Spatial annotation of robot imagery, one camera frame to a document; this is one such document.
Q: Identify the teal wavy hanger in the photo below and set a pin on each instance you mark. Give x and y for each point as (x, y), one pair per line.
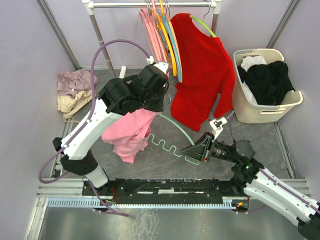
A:
(172, 149)

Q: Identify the pink t shirt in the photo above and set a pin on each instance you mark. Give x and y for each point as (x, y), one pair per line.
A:
(128, 134)

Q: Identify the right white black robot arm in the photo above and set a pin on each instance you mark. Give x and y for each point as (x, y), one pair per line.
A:
(258, 182)

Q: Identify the beige crumpled garment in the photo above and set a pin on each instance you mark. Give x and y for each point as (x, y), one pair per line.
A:
(69, 106)

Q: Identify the lime green hanger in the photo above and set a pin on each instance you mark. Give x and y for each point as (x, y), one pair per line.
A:
(202, 23)

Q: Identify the mauve crumpled garment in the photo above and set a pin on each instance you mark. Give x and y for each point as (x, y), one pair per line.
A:
(71, 82)

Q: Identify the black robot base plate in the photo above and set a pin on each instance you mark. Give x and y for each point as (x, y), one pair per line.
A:
(168, 191)

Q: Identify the black garment in basket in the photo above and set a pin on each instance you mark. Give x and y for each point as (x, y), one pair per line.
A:
(269, 83)

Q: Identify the white garment in basket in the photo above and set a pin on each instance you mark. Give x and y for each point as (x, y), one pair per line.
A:
(248, 62)

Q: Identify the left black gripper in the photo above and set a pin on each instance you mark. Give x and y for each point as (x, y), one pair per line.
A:
(159, 107)

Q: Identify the white metal clothes rack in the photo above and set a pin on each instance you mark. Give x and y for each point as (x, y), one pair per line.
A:
(90, 6)

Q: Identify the light blue hanger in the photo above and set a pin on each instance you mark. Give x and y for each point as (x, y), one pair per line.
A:
(175, 47)

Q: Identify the pink hanger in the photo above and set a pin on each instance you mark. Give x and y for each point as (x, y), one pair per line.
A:
(160, 42)
(152, 42)

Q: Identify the yellow hanger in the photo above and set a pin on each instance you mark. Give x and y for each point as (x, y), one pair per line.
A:
(163, 27)

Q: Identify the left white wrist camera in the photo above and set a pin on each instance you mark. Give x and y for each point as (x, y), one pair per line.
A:
(163, 66)

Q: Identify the light blue cable duct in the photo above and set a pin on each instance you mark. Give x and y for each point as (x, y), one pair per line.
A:
(93, 202)

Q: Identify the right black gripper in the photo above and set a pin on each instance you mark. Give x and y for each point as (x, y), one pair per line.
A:
(202, 150)

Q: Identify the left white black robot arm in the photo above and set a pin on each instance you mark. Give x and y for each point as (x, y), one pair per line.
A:
(117, 98)

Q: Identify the red t shirt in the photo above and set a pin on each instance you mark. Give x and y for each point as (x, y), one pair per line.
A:
(208, 76)

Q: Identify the cream laundry basket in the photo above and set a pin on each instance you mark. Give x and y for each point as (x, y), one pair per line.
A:
(251, 113)

